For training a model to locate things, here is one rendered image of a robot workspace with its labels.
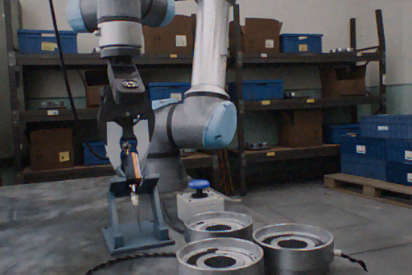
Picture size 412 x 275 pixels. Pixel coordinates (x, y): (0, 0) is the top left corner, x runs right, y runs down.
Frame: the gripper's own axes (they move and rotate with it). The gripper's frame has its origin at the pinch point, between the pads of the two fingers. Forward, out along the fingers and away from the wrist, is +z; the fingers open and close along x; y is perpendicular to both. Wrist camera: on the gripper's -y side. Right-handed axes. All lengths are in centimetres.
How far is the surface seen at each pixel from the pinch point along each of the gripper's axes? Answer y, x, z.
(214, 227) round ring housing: -11.1, -10.9, 9.3
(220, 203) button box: -1.7, -15.9, 8.4
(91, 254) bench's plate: -7.2, 7.7, 11.8
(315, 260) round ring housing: -29.1, -16.9, 9.2
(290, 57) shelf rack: 316, -235, -52
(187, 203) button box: -1.5, -9.8, 7.6
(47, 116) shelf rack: 321, 14, -2
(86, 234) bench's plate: 3.2, 7.5, 11.8
